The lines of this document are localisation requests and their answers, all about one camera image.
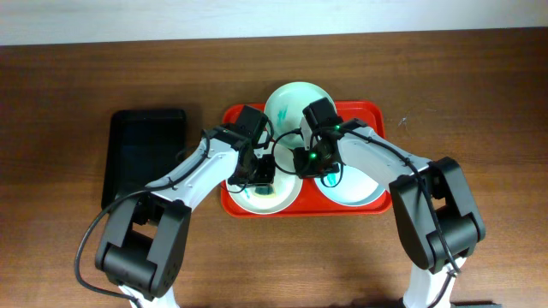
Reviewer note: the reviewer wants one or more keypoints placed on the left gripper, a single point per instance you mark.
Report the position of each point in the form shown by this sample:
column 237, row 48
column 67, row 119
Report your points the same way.
column 265, row 179

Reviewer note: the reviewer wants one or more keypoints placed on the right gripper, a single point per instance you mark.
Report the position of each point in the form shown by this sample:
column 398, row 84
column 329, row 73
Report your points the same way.
column 301, row 168

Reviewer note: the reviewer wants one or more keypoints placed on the mint green plate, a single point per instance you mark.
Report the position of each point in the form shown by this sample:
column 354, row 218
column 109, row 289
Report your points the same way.
column 285, row 105

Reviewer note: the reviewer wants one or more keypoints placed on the green and yellow sponge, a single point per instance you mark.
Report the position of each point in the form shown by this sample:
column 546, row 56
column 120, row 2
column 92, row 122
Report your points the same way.
column 266, row 191

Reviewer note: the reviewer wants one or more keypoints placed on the white plate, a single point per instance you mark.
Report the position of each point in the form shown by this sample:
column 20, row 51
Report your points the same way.
column 287, row 188

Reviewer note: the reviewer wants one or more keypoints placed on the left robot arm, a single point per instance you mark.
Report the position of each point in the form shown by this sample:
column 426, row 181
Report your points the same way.
column 143, row 243

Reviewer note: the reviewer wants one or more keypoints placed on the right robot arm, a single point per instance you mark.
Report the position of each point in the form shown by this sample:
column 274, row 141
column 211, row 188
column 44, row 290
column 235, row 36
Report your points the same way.
column 437, row 219

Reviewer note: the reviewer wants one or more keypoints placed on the red plastic tray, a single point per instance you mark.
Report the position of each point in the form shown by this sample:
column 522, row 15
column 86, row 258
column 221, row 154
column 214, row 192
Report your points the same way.
column 311, row 201

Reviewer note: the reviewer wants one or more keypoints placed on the black plastic tray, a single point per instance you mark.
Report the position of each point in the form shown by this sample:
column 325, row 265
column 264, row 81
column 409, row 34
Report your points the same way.
column 143, row 146

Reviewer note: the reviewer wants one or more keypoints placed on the light blue plate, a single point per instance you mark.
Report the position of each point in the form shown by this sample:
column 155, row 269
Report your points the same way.
column 349, row 187

